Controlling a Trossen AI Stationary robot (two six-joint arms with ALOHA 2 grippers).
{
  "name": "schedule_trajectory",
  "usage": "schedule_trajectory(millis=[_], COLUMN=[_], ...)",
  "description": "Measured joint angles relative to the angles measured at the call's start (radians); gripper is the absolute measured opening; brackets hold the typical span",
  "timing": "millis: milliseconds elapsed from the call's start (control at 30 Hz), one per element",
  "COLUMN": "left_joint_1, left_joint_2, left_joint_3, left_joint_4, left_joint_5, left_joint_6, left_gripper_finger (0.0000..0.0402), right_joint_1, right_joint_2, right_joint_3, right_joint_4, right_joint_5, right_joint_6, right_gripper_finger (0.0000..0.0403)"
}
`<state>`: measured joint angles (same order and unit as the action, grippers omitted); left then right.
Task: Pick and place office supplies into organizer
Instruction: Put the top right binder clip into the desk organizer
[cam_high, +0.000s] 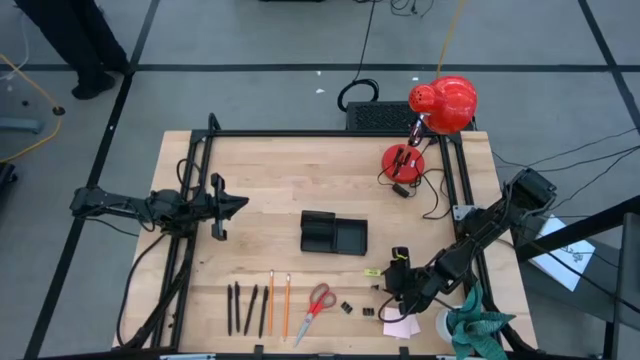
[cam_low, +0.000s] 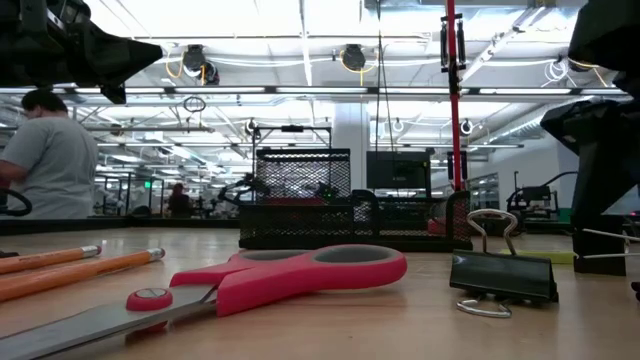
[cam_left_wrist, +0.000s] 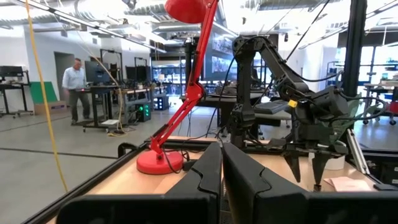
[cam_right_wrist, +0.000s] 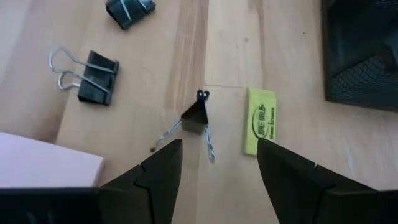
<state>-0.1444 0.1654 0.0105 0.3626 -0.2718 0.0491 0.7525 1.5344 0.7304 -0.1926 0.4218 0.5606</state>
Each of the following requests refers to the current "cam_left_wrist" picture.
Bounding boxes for black equipment cart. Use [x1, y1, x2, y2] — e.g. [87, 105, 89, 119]
[0, 65, 34, 119]

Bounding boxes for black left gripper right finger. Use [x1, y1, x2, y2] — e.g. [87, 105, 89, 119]
[222, 142, 398, 224]

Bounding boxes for black lamp cord with switch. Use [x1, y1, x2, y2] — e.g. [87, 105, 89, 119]
[161, 133, 224, 174]

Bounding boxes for green plant in white pot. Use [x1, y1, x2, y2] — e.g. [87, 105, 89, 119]
[307, 95, 363, 171]

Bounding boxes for person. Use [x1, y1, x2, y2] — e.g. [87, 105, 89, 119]
[61, 57, 91, 126]

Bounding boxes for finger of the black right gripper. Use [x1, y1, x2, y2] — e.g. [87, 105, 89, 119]
[283, 151, 302, 184]
[312, 152, 333, 187]

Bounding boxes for black standing desk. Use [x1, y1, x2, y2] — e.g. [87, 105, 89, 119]
[75, 84, 122, 134]

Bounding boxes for black vertical post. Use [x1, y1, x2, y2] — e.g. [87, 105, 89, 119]
[341, 0, 368, 98]

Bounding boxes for red desk lamp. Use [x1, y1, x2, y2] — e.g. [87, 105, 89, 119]
[136, 0, 220, 175]

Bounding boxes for large video wall screen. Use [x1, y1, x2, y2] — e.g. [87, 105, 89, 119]
[201, 29, 239, 82]

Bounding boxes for green board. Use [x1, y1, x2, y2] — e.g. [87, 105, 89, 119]
[29, 81, 59, 105]

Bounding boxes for silver metal strut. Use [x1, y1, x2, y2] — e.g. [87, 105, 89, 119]
[346, 128, 371, 175]

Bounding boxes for black hanging cable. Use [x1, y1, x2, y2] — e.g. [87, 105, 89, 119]
[285, 0, 332, 62]

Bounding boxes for cardboard box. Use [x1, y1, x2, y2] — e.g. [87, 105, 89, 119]
[33, 100, 68, 116]

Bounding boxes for yellow hanging cable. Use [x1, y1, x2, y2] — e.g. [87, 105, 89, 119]
[24, 0, 69, 193]

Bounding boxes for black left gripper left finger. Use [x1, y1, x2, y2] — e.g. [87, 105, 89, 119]
[57, 142, 223, 224]

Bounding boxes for computer tower with green lights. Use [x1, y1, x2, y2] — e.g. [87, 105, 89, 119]
[134, 103, 152, 123]

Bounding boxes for black computer monitor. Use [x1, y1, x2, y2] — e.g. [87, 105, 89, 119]
[125, 65, 152, 82]
[84, 60, 110, 84]

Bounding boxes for pink sticky notes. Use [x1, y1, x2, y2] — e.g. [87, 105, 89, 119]
[323, 176, 373, 192]

